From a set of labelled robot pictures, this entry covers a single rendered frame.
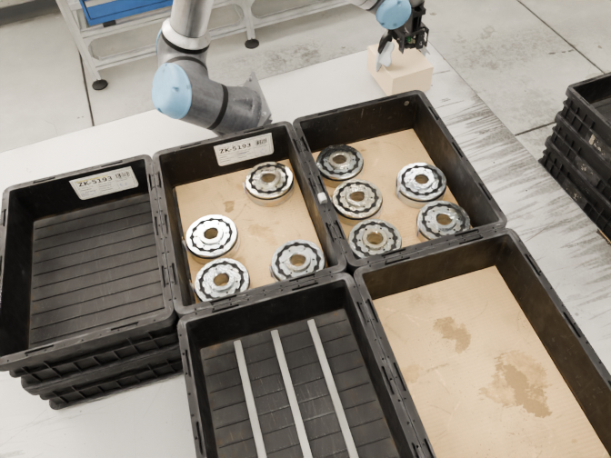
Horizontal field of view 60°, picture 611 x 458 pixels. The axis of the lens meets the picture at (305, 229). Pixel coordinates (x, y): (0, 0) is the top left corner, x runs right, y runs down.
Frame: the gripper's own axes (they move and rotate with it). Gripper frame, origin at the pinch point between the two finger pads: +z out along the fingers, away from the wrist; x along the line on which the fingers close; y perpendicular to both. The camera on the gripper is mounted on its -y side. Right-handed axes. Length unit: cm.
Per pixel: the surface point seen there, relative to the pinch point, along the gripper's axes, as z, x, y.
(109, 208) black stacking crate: -6, -83, 26
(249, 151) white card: -11, -51, 27
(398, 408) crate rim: -16, -47, 90
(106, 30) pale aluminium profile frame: 49, -81, -139
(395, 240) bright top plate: -9, -31, 59
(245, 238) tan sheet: -6, -58, 46
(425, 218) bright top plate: -9, -24, 57
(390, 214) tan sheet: -6, -28, 52
